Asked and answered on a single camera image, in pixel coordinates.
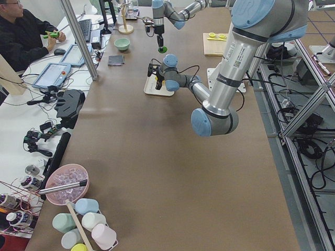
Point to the light blue cup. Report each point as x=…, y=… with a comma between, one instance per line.
x=86, y=205

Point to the aluminium frame post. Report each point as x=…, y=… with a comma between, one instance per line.
x=76, y=31

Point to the seated person in black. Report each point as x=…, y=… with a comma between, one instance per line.
x=24, y=37

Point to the yellow cup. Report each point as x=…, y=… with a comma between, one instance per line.
x=79, y=247

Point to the folded grey cloth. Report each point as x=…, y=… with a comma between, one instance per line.
x=116, y=60

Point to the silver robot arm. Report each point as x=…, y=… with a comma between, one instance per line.
x=164, y=9
x=253, y=23

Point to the pink bowl with ice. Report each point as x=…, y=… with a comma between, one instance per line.
x=65, y=175

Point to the cream rabbit print tray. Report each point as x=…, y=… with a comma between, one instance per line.
x=149, y=88

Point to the black keyboard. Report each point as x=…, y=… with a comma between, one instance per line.
x=85, y=27

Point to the green lime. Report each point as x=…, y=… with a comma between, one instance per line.
x=162, y=49

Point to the pink cup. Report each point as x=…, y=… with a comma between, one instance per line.
x=104, y=236

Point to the wooden cutting board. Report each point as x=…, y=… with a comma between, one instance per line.
x=214, y=48

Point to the white cup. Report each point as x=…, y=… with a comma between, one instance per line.
x=90, y=220

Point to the mint green cup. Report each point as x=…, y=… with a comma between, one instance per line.
x=63, y=222

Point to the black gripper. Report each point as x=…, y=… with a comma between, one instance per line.
x=158, y=31
x=160, y=77

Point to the blue teach pendant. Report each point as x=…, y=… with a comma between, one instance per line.
x=54, y=74
x=73, y=56

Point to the metal scoop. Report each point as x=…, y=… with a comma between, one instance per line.
x=146, y=20

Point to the yellow plastic knife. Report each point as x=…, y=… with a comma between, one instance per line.
x=216, y=39

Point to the mint green bowl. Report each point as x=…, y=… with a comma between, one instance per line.
x=122, y=44

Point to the pale grey cup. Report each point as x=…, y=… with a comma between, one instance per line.
x=71, y=238

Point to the wooden mug tree stand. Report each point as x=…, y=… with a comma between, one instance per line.
x=123, y=27

